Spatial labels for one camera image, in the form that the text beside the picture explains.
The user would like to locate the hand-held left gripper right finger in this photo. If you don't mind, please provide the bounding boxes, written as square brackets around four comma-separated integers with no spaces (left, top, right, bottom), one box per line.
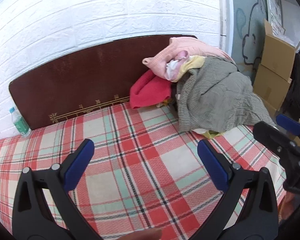
[197,139,281,240]

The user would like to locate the white paper notice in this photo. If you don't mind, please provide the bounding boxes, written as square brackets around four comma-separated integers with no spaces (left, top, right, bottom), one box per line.
[264,0,286,36]

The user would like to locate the pale yellow cloth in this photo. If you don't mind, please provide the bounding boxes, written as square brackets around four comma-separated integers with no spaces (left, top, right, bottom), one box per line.
[171,55,207,82]

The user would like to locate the white and pink cloth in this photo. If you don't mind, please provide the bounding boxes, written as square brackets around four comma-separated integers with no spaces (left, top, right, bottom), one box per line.
[165,50,190,80]

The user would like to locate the dark brown wooden headboard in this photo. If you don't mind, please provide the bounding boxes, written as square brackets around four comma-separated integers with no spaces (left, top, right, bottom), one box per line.
[9,34,198,130]

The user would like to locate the clear green-label water bottle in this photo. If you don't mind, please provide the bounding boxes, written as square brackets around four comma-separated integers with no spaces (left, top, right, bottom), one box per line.
[9,107,31,137]

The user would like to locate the red knit cloth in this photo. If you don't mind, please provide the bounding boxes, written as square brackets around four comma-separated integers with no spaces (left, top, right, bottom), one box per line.
[129,69,172,110]

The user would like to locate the person's left hand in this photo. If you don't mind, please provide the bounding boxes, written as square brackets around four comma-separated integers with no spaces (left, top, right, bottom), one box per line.
[119,221,163,240]

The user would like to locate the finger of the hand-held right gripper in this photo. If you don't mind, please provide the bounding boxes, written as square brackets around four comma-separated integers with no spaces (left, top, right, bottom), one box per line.
[253,121,295,156]
[276,113,300,143]

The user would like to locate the pink knit sweater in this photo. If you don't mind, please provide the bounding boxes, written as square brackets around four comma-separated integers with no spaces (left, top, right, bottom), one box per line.
[142,37,234,82]

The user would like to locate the olive green garment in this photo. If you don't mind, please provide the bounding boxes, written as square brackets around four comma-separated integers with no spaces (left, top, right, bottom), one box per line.
[194,128,224,139]

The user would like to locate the open cardboard box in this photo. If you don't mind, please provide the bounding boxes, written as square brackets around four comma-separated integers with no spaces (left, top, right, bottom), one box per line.
[260,19,300,82]

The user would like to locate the person's right forearm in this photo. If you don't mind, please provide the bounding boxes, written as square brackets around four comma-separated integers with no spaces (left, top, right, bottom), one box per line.
[277,190,300,227]

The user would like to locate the grey striped garment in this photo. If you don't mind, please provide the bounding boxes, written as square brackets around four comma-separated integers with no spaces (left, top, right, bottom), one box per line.
[175,56,277,133]

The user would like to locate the orange yellow cloth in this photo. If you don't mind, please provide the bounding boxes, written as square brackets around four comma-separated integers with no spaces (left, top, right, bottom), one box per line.
[156,97,173,108]

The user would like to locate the plaid bed sheet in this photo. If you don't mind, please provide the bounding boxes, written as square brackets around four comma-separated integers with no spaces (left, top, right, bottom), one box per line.
[0,102,288,240]

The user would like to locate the closed cardboard box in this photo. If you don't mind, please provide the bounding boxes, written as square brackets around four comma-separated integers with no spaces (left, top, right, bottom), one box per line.
[252,64,293,117]

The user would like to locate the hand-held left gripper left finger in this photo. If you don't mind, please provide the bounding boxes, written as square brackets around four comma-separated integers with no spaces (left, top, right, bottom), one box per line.
[12,138,100,240]

